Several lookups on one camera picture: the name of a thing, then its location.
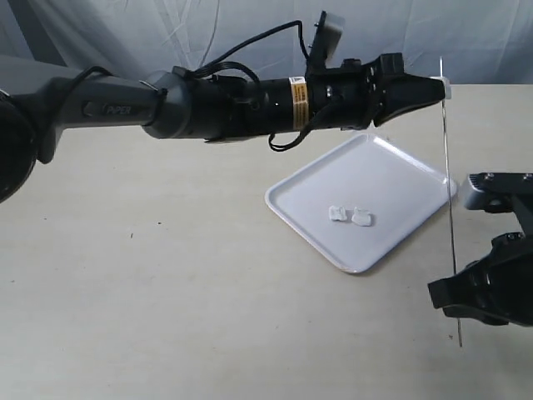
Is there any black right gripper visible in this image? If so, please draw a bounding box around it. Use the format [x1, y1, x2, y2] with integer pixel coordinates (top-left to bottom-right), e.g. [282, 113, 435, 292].
[427, 232, 532, 328]

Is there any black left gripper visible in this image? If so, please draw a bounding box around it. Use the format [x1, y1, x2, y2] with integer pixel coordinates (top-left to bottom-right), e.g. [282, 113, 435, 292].
[305, 52, 444, 130]

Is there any white marshmallow piece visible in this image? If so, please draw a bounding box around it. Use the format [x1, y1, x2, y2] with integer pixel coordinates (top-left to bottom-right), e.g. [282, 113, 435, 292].
[431, 77, 452, 100]
[351, 207, 373, 227]
[328, 205, 347, 222]

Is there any thin metal skewer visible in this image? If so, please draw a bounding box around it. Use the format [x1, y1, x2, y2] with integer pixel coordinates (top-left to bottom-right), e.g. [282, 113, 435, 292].
[439, 55, 463, 348]

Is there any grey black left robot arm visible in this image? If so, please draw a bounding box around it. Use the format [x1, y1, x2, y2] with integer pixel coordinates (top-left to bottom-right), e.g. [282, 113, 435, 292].
[1, 53, 446, 199]

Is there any grey fabric backdrop curtain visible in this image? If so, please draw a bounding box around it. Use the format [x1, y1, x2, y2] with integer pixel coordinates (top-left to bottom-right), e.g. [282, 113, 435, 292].
[1, 0, 532, 84]

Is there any white plastic tray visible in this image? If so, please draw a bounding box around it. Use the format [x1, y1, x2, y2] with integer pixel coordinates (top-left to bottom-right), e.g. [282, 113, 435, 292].
[265, 133, 448, 274]

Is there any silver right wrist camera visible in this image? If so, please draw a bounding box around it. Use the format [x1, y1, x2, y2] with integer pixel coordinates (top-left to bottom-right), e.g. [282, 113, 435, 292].
[459, 172, 532, 213]

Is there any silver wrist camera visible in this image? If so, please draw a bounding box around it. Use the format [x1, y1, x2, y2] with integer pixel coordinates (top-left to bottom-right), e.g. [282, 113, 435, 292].
[459, 172, 532, 213]
[306, 11, 346, 70]

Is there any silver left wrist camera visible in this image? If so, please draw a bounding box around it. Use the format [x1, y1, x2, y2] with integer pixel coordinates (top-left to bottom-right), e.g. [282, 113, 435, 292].
[306, 11, 346, 70]

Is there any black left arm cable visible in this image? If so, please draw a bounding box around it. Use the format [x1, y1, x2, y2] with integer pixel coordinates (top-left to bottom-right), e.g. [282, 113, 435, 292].
[195, 19, 334, 153]

